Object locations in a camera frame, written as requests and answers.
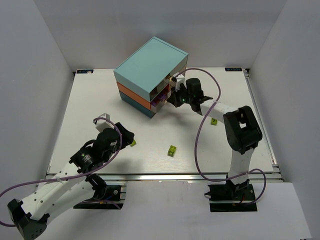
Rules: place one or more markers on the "clear bottom drawer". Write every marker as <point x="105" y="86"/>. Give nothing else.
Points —
<point x="156" y="108"/>

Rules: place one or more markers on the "lime 2x2 lego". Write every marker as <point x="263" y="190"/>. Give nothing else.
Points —
<point x="133" y="143"/>

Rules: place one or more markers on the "purple 2x3 lego brick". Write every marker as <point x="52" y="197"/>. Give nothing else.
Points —
<point x="162" y="96"/>

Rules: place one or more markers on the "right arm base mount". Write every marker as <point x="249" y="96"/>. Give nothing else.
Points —
<point x="231" y="198"/>

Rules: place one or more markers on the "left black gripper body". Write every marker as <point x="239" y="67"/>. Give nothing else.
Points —
<point x="125" y="135"/>

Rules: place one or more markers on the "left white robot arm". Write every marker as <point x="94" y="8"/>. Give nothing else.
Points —
<point x="76" y="182"/>

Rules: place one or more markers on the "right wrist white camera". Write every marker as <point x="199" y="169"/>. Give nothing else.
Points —
<point x="178" y="80"/>

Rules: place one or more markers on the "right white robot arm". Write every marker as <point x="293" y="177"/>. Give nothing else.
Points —
<point x="242" y="130"/>

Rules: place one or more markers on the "wrist white camera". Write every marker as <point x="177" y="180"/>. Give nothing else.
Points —
<point x="178" y="80"/>
<point x="101" y="123"/>

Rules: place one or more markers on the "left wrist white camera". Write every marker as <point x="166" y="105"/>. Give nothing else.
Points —
<point x="101" y="123"/>

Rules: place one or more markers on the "lime patterned lego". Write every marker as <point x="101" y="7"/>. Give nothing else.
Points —
<point x="172" y="151"/>

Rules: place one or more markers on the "blue label sticker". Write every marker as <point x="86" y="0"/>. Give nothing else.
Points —
<point x="233" y="69"/>
<point x="84" y="71"/>

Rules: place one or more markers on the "teal orange drawer cabinet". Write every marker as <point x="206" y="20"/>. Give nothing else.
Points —
<point x="147" y="73"/>

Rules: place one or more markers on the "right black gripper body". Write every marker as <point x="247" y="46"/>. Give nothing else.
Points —
<point x="175" y="97"/>

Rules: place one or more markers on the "left blue label sticker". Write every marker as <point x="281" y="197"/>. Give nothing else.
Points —
<point x="84" y="71"/>

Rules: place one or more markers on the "lime 2x3 lego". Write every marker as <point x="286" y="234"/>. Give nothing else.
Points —
<point x="214" y="121"/>

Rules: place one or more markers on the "right blue label sticker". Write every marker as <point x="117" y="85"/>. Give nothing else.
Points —
<point x="233" y="69"/>

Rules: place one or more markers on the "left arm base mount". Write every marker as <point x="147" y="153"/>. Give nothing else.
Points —
<point x="106" y="195"/>

